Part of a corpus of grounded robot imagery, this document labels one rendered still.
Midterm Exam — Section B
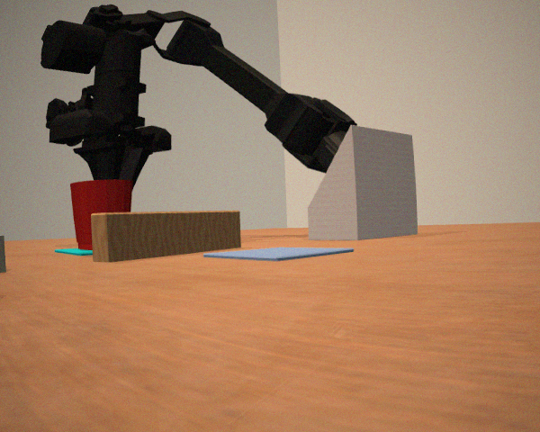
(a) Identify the red cup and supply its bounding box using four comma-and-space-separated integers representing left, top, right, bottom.
70, 179, 133, 250

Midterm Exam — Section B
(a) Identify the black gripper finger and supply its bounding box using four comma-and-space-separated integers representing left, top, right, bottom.
119, 148, 153, 190
73, 142, 126, 180

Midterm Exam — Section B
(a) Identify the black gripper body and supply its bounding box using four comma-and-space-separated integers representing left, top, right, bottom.
49, 70, 172, 153

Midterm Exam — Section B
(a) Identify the brown wooden block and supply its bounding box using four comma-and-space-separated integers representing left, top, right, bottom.
91, 211, 241, 263

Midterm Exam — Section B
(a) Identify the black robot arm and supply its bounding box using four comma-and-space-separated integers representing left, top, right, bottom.
40, 4, 357, 174

